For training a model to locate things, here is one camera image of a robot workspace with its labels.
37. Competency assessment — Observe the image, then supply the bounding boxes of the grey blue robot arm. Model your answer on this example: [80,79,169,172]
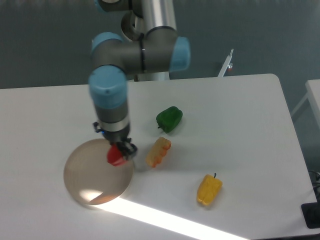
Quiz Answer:
[88,0,191,160]

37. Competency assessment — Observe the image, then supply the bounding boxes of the green toy bell pepper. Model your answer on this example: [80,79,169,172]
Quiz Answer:
[156,106,183,134]

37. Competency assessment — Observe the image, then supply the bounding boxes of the orange yellow toy food block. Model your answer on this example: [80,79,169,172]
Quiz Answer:
[145,137,172,168]

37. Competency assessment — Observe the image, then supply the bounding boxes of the translucent brown round plate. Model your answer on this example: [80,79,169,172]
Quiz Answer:
[63,138,134,206]

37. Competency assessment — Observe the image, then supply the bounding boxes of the red toy bell pepper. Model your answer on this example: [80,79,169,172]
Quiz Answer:
[106,144,127,167]

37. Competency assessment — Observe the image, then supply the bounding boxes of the yellow toy bell pepper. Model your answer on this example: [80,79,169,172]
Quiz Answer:
[196,173,223,206]

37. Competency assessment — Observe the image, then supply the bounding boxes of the black device at table edge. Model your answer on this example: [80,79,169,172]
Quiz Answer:
[301,202,320,229]

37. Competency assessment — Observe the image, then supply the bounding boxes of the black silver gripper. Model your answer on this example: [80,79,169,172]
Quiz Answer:
[92,121,138,161]

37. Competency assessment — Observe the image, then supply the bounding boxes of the black cables at right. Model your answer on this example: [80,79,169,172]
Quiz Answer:
[307,169,320,198]

